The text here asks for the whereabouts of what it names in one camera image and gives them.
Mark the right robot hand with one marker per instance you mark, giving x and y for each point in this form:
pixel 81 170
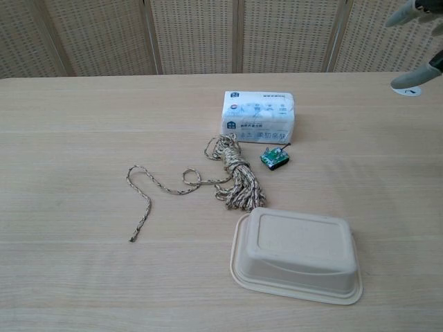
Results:
pixel 415 76

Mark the white tissue pack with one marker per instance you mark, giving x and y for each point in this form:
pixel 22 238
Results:
pixel 257 115

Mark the round white sticker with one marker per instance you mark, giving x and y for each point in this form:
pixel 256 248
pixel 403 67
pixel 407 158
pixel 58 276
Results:
pixel 412 91

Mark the small green toy tank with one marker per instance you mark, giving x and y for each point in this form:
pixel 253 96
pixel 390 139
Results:
pixel 275 158

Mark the woven folding screen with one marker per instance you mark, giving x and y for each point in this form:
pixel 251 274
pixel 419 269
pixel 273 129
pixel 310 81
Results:
pixel 207 34

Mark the beige pulp food container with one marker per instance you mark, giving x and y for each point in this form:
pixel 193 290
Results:
pixel 296 254

